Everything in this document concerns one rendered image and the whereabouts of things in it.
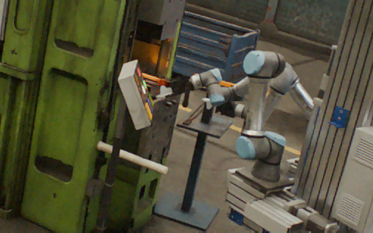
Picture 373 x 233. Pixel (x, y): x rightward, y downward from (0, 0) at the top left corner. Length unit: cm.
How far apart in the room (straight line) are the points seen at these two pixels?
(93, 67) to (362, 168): 157
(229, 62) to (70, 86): 397
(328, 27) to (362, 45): 838
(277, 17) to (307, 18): 53
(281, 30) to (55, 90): 824
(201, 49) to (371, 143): 486
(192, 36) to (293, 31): 420
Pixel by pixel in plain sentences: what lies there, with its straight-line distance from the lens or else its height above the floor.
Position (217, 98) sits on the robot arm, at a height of 112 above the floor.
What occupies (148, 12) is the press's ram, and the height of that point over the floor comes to 142.
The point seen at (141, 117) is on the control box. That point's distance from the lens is 362.
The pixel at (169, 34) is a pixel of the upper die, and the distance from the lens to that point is 424.
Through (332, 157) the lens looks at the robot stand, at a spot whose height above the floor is 103.
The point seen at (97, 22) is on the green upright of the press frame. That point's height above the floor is 132.
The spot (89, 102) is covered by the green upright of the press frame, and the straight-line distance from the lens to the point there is 408.
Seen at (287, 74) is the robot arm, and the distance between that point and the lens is 394.
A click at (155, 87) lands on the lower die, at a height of 97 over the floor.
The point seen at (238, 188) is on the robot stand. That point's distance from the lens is 377.
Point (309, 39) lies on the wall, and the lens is 1198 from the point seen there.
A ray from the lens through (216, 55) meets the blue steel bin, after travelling 801.
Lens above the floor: 213
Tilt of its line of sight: 16 degrees down
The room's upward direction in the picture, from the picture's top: 11 degrees clockwise
